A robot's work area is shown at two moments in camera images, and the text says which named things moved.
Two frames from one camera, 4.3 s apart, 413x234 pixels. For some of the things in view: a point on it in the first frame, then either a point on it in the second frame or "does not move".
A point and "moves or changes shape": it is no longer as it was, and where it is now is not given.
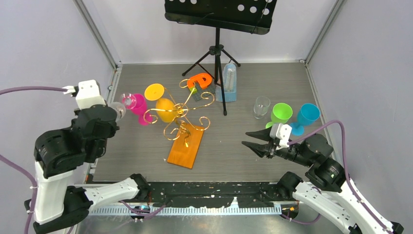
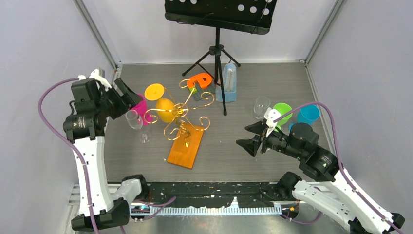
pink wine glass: (140, 108) does not move
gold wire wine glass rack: (187, 134) does not move
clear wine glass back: (128, 102) moves or changes shape
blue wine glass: (309, 113) does not move
